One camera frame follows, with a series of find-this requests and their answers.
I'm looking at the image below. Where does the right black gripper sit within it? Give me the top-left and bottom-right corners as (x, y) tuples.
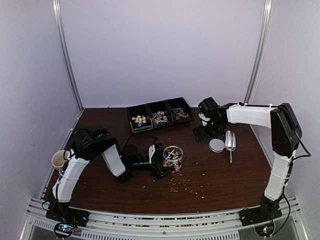
(193, 118), (225, 143)

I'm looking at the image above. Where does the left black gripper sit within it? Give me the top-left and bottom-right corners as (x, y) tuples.
(128, 149), (175, 180)

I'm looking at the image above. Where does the clear plastic lid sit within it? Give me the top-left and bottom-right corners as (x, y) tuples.
(208, 138), (225, 153)

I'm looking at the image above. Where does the metal scoop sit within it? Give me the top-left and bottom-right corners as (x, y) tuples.
(225, 130), (236, 164)

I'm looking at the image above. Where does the clear plastic cup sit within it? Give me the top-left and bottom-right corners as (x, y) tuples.
(163, 145), (184, 172)

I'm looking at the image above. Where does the black three-compartment candy tray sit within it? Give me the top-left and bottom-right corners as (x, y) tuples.
(126, 97), (194, 134)

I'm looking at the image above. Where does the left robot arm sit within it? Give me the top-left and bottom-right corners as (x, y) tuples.
(48, 125), (176, 222)

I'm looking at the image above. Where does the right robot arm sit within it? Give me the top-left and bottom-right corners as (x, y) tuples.
(193, 97), (302, 221)

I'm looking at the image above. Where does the cream floral mug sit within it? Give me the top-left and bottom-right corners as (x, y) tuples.
(51, 150), (70, 172)

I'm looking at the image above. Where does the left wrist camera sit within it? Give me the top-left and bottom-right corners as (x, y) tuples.
(148, 144), (157, 164)

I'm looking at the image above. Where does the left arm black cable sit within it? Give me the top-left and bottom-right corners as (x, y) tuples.
(123, 134), (159, 153)

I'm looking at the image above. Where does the front aluminium rail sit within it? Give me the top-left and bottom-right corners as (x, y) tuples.
(18, 198), (310, 240)

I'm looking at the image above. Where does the right aluminium frame post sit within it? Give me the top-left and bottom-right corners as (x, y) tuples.
(244, 0), (273, 104)

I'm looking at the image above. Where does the aluminium frame post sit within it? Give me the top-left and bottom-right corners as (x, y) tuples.
(244, 0), (273, 104)
(52, 0), (84, 112)

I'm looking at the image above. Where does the left aluminium frame post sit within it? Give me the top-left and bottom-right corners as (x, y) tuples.
(52, 0), (84, 112)

